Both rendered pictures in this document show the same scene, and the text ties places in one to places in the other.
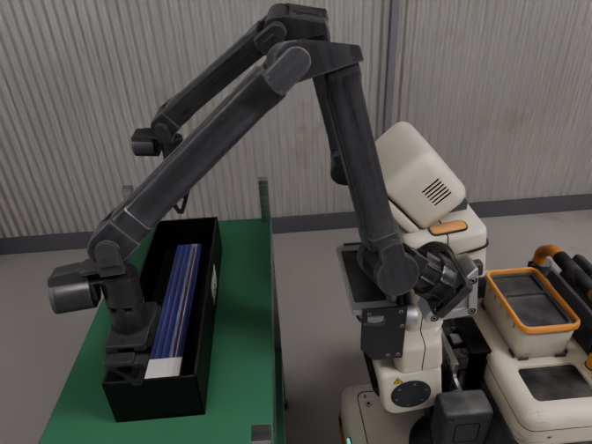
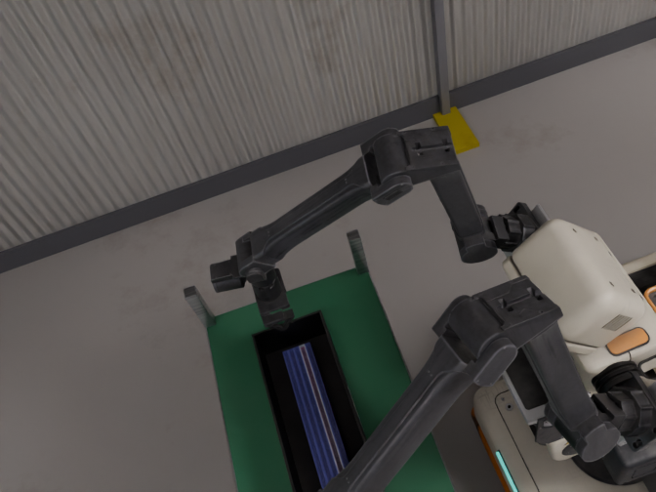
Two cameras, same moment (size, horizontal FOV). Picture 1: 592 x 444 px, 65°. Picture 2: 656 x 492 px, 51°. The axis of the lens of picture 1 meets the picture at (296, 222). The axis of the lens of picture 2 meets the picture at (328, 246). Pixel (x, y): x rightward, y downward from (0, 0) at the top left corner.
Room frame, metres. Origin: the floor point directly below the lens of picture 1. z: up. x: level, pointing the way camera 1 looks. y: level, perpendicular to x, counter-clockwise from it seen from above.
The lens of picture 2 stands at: (0.29, 0.16, 2.41)
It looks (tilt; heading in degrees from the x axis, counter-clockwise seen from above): 52 degrees down; 0
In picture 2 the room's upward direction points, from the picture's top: 18 degrees counter-clockwise
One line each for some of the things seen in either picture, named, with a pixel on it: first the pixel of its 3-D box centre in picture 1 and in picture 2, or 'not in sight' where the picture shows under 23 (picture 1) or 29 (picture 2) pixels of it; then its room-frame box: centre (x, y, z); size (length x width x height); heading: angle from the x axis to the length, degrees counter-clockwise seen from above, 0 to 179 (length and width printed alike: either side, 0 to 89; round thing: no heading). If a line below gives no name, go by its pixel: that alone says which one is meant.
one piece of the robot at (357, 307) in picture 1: (375, 288); (535, 367); (0.89, -0.19, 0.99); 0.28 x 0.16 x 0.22; 3
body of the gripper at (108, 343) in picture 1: (129, 314); not in sight; (0.58, 0.28, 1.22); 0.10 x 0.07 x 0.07; 2
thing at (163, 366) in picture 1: (178, 308); (327, 446); (0.87, 0.30, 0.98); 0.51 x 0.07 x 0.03; 3
